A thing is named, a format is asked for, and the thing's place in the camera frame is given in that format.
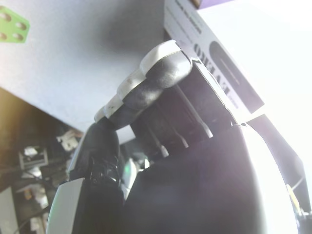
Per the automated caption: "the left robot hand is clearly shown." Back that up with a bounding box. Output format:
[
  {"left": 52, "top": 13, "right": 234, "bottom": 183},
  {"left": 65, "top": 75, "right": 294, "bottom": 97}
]
[{"left": 46, "top": 39, "right": 302, "bottom": 234}]

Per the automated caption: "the dark hardcover book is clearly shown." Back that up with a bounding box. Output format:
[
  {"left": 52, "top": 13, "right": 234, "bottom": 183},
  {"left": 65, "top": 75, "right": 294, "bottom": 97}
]
[{"left": 163, "top": 0, "right": 305, "bottom": 195}]

